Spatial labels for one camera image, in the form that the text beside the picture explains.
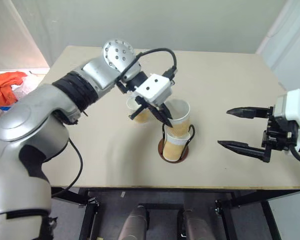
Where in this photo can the white plastic bag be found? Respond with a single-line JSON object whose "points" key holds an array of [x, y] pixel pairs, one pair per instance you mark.
{"points": [[30, 83]]}

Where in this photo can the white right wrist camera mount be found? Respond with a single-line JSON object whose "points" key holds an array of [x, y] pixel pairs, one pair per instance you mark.
{"points": [[292, 105]]}

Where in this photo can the dark grey rounded cylinder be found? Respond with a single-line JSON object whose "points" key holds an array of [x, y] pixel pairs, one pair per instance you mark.
{"points": [[133, 225], [197, 227]]}

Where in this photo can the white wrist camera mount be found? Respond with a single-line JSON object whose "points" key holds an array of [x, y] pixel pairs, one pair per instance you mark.
{"points": [[292, 105], [155, 87]]}

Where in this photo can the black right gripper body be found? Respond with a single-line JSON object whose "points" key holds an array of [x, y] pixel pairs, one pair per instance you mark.
{"points": [[280, 135]]}

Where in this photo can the black metal table frame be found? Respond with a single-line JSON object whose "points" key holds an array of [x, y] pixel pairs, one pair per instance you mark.
{"points": [[165, 191]]}

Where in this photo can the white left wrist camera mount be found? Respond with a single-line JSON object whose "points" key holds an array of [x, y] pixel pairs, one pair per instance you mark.
{"points": [[155, 87]]}

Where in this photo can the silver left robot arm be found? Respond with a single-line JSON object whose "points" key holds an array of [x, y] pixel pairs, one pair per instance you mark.
{"points": [[97, 72]]}

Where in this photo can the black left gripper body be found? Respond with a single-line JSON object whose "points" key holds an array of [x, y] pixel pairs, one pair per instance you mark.
{"points": [[141, 103]]}

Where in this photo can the blue object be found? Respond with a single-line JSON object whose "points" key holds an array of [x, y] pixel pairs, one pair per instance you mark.
{"points": [[7, 108]]}

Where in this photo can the brown white paper cup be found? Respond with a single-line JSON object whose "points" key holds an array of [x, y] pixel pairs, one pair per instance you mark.
{"points": [[173, 151], [181, 126], [142, 118]]}

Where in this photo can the orange cloth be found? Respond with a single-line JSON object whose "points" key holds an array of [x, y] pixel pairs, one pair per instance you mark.
{"points": [[2, 90]]}

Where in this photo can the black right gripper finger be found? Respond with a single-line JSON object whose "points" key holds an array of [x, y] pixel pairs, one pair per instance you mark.
{"points": [[245, 148], [250, 113]]}

